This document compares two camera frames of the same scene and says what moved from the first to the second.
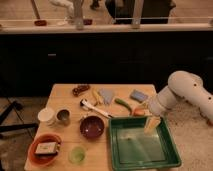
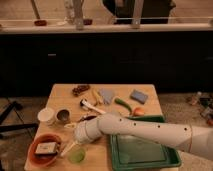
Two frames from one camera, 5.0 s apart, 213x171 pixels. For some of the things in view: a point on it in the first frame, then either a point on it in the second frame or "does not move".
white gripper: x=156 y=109 to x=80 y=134
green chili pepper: x=118 y=100 does not move
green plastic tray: x=133 y=149 does not move
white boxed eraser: x=45 y=148 does not move
